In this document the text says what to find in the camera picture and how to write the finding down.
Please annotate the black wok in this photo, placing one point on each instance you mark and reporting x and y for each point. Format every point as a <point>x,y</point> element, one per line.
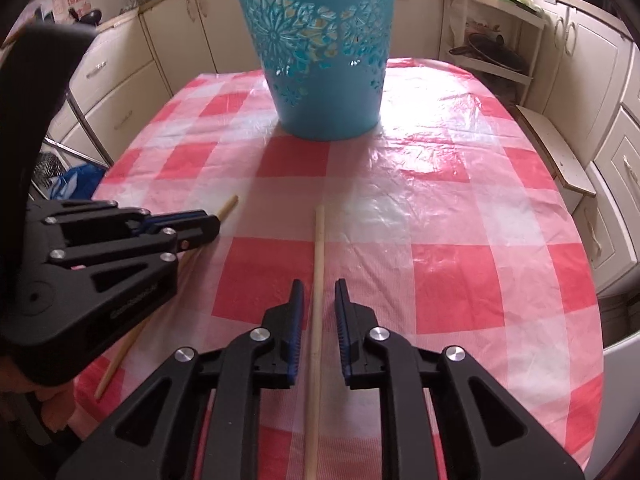
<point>87,17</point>

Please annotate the black ribbed object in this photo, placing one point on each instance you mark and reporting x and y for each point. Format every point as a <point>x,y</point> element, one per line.
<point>47,172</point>

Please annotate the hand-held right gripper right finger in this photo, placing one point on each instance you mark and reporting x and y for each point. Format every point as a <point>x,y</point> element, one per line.
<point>342,332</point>

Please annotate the blue plastic bag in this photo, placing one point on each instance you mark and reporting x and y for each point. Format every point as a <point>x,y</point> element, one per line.
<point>75,180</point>

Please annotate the red white checkered tablecloth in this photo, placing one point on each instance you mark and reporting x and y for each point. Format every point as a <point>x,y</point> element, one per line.
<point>450,210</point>

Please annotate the dark pan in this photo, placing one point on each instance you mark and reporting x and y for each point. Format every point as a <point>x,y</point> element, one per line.
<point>490,55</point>

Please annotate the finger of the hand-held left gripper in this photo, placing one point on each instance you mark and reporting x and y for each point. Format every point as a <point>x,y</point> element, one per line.
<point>150,247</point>
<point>100,212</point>

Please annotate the wooden stool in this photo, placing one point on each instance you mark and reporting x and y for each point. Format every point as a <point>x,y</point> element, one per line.
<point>555,160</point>

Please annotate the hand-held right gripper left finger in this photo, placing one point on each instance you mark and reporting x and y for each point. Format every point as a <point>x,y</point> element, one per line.
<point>296,332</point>

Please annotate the blue perforated plastic basket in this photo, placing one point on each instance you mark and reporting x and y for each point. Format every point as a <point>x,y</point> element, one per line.
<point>325,85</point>

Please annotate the white appliance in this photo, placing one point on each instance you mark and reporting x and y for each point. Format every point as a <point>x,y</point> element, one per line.
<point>620,410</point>

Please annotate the person's left hand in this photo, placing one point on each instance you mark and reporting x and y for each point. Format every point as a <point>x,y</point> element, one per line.
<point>57,410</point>

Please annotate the wooden chopstick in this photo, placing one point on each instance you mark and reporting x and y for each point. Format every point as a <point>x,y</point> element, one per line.
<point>229,206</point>
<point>318,270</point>

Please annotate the cream door cabinet run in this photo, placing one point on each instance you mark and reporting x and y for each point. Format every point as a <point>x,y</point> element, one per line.
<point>210,25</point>

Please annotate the white storage rack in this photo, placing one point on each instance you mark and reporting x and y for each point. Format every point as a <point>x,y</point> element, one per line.
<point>536,50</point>

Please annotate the cream cabinet with drawers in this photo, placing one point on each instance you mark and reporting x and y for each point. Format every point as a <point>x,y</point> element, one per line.
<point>590,75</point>

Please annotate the cream drawer cabinet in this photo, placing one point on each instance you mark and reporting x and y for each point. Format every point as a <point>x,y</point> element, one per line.
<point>115,85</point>

